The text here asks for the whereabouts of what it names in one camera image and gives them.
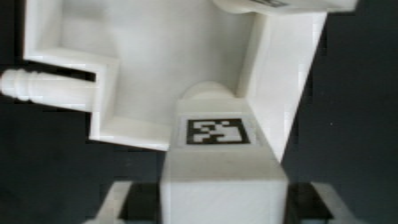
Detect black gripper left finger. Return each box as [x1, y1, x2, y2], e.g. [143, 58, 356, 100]
[82, 181, 160, 224]

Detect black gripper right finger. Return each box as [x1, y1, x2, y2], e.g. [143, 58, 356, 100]
[285, 182, 368, 224]

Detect white short tagged block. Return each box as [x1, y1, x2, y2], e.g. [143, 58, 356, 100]
[160, 82, 288, 224]

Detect white chair seat part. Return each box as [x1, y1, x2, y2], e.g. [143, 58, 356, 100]
[0, 0, 255, 150]

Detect white fence frame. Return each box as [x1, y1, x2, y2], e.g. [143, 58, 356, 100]
[237, 12, 327, 160]

